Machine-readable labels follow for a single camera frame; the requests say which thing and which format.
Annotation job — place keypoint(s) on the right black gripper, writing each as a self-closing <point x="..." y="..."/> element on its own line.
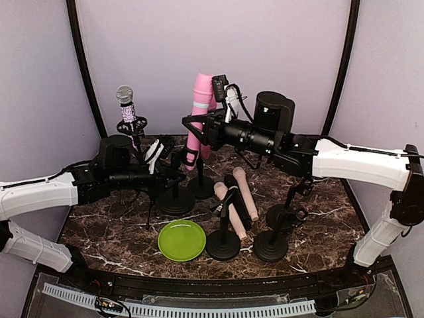
<point x="213" y="126"/>

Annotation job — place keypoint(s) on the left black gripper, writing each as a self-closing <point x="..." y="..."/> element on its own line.
<point x="163" y="173"/>

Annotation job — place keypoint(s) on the black stand for pink microphone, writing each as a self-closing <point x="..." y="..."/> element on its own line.
<point x="201" y="186"/>
<point x="177" y="200"/>

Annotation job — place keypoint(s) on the small pale pink microphone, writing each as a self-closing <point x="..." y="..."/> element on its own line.
<point x="240" y="176"/>

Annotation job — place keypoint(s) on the large pale pink microphone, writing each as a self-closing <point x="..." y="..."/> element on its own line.
<point x="221" y="190"/>

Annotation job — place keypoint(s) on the black handheld microphone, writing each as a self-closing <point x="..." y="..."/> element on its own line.
<point x="238" y="201"/>

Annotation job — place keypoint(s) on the black round-base mic stand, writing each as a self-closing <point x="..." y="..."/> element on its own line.
<point x="223" y="244"/>

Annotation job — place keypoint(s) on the black stand for small pale microphone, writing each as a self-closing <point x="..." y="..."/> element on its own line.
<point x="286" y="208"/>

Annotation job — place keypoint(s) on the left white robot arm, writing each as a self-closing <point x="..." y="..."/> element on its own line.
<point x="117" y="165"/>

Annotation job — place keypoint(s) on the rhinestone silver-head microphone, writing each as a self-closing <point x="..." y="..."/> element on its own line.
<point x="124" y="95"/>

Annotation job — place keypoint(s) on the green round plate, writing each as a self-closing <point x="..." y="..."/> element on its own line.
<point x="181" y="241"/>

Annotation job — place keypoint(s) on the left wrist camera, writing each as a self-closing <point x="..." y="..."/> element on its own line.
<point x="160" y="148"/>

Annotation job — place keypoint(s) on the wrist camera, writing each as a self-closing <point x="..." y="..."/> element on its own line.
<point x="160" y="148"/>
<point x="230" y="96"/>

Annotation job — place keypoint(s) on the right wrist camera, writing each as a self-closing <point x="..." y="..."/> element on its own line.
<point x="230" y="96"/>

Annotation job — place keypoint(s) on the white slotted cable duct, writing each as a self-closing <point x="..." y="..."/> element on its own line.
<point x="158" y="306"/>

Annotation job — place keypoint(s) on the black front rail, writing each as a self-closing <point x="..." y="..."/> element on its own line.
<point x="320" y="284"/>

